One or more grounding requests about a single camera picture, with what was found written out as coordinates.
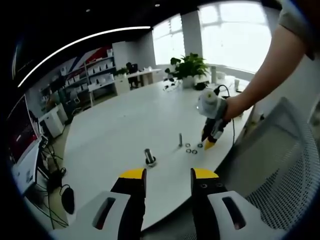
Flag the grey mesh office chair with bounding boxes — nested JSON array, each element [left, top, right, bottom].
[[216, 96, 320, 232]]

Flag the large potted green plant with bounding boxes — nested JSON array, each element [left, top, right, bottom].
[[164, 52, 211, 89]]

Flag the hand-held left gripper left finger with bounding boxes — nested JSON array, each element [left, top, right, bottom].
[[49, 168, 148, 240]]

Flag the black oval pad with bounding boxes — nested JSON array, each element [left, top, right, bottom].
[[59, 186, 76, 215]]

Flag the person's right hand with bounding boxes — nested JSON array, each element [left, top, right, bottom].
[[223, 96, 245, 124]]

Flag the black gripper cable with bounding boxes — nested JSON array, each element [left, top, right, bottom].
[[214, 84, 237, 146]]

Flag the black floor cables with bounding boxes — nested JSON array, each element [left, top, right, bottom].
[[36, 143, 70, 230]]

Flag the white low cabinet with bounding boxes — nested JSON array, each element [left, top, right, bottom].
[[38, 106, 69, 139]]

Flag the white side desk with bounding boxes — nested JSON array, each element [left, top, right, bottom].
[[11, 142, 43, 196]]

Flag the large screen red display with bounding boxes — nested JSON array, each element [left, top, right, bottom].
[[6, 94, 43, 164]]

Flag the person's grey shirt sleeve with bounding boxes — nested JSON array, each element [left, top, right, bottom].
[[278, 0, 320, 61]]

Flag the storage shelving with white boxes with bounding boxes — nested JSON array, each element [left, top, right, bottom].
[[39, 48, 117, 107]]

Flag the white counter desk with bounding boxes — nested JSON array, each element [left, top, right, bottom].
[[113, 68, 163, 96]]

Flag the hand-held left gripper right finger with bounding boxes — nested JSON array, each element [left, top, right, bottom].
[[190, 167, 283, 240]]

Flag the long curved ceiling light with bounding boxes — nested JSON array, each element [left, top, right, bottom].
[[17, 25, 152, 88]]

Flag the thick metal threaded stud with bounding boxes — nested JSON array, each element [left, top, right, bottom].
[[144, 148, 158, 168]]

